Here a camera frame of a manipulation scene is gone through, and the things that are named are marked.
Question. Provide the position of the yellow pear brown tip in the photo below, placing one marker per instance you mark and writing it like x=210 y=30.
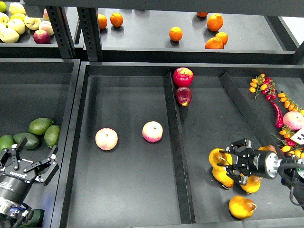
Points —
x=268 y=148

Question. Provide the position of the black tray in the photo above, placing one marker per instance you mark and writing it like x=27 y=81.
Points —
x=169 y=184
x=34 y=88

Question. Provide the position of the black shelf post left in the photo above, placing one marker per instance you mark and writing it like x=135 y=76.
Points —
x=58 y=19

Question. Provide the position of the black upper left shelf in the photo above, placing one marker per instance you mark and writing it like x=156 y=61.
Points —
x=26 y=47

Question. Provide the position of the black centre tray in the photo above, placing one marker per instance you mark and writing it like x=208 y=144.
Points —
x=169 y=184

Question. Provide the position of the cherry tomato bunch bottom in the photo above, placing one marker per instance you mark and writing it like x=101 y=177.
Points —
x=286 y=144

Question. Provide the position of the yellow pear with stem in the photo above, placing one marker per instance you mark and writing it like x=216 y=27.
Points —
x=220 y=159

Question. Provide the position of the pink apple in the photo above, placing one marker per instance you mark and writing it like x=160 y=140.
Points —
x=106 y=139
x=152 y=131

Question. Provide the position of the orange right small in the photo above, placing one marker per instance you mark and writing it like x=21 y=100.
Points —
x=223 y=36

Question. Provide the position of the pink apple right bin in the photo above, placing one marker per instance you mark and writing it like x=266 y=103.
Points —
x=293 y=120

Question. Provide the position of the orange partly hidden top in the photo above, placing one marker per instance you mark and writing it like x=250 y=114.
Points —
x=202 y=14

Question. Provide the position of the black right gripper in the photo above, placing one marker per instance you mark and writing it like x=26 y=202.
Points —
x=239 y=171

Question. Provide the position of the orange cherry tomato vine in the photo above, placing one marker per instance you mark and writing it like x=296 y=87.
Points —
x=289 y=104

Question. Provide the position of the black left tray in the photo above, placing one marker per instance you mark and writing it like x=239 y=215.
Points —
x=34 y=88

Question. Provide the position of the green avocado far left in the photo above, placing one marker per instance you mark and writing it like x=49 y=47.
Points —
x=6 y=141

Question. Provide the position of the red chili pepper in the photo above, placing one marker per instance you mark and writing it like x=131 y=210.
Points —
x=278 y=115

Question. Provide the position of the yellow pear middle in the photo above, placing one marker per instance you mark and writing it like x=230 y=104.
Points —
x=253 y=184

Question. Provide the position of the large orange right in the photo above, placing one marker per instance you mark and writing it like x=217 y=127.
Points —
x=215 y=22

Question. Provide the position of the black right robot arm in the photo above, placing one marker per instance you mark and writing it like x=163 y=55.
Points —
x=264 y=164

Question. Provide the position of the bright red apple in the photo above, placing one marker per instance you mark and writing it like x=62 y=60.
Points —
x=183 y=77

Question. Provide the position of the dark red apple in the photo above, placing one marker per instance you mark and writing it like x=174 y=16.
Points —
x=183 y=96

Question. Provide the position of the white label card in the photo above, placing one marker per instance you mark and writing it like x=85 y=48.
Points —
x=298 y=137

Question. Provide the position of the pink apple left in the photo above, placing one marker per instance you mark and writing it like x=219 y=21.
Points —
x=106 y=139

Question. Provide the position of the black shelf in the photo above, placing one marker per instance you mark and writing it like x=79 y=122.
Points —
x=144 y=37
x=26 y=47

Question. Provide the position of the pale yellow apple front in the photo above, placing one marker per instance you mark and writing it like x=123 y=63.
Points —
x=8 y=35

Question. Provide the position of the red apple upper shelf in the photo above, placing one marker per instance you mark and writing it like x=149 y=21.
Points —
x=41 y=37

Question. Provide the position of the cherry tomato bunch top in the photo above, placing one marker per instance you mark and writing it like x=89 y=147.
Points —
x=263 y=85

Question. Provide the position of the cherry tomato bunch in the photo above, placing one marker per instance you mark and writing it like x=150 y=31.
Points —
x=286 y=144
x=263 y=85

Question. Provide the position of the orange front right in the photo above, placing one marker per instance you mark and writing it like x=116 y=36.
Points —
x=214 y=43

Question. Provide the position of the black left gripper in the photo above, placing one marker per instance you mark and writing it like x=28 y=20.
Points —
x=42 y=171

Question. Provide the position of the green avocado middle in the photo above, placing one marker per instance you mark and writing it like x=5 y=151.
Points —
x=32 y=140

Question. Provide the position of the pink apple centre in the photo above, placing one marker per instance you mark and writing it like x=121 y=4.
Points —
x=152 y=131

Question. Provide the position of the green avocado top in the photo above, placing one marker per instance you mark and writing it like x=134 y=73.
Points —
x=40 y=125

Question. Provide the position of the pale yellow apple middle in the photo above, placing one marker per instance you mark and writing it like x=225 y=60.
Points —
x=18 y=25

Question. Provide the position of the pale peach upper shelf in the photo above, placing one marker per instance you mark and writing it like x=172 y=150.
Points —
x=46 y=26

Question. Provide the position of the orange centre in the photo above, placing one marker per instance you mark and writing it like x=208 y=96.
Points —
x=175 y=34

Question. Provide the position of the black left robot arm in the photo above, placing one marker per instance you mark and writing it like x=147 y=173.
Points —
x=16 y=179

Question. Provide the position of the yellow pear left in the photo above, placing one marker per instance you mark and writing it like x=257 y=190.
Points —
x=220 y=175

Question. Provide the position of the pale yellow apple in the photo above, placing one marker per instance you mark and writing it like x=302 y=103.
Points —
x=18 y=25
x=8 y=35

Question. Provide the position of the yellow pear bottom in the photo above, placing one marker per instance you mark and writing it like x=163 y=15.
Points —
x=241 y=208

